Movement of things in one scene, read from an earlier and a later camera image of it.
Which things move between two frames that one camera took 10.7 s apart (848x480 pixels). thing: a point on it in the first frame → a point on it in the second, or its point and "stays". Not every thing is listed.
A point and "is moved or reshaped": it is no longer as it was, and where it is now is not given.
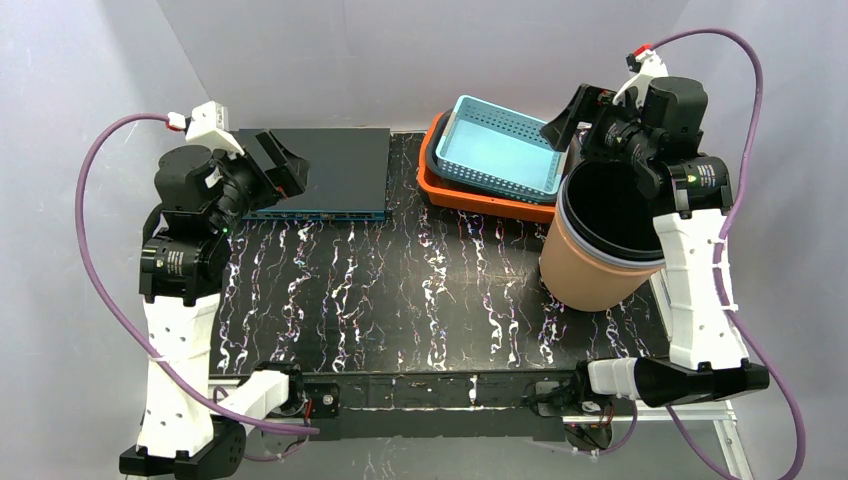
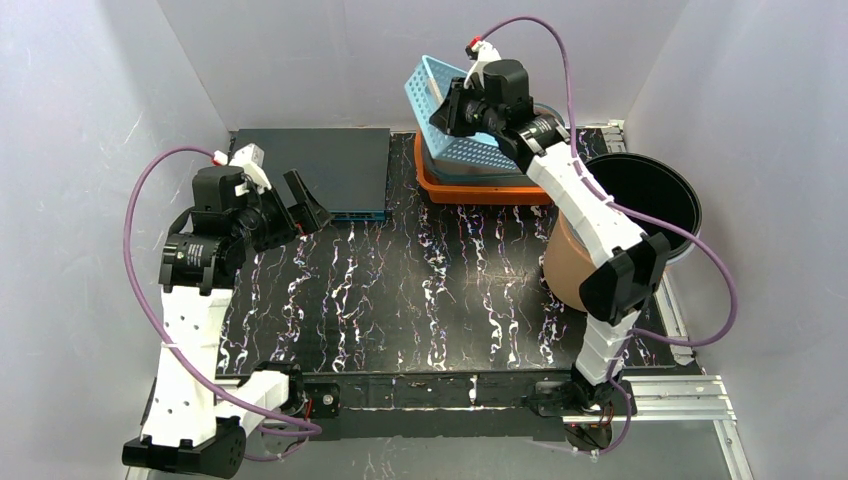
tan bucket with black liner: [603, 238] stays
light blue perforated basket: [499, 148] is moved or reshaped
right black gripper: [589, 124] → [453, 111]
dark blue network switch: [348, 178] stays
